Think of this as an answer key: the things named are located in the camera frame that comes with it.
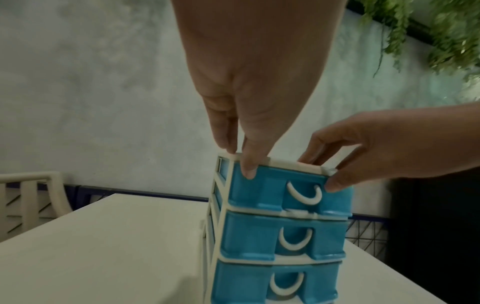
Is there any person's left hand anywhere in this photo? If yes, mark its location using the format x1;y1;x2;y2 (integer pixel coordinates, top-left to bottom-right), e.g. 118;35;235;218
170;0;350;180

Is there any person's right hand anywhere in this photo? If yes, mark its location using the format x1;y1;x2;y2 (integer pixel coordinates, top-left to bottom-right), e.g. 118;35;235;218
298;102;480;194

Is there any cream drawer cabinet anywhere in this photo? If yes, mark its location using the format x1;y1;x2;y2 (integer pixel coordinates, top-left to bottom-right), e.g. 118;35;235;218
200;153;355;304

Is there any blue plastic drawer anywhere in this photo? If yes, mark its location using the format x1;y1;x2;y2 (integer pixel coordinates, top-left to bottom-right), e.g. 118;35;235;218
218;209;350;262
210;258;344;304
226;164;355;220

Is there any black furniture piece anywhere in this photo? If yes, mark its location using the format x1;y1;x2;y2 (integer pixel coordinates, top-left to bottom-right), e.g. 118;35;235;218
386;166;480;304

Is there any green hanging plant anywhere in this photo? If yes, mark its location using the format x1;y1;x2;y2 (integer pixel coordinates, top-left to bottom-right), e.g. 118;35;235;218
356;0;480;87

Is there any white table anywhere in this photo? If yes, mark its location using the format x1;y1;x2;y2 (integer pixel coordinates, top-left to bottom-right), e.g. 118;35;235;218
0;193;449;304

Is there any cream wooden chair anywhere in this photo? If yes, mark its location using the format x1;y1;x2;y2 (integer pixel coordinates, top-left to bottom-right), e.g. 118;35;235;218
0;171;74;243

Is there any black wall planter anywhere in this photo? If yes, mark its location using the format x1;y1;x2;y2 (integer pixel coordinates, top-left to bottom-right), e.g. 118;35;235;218
346;0;438;43

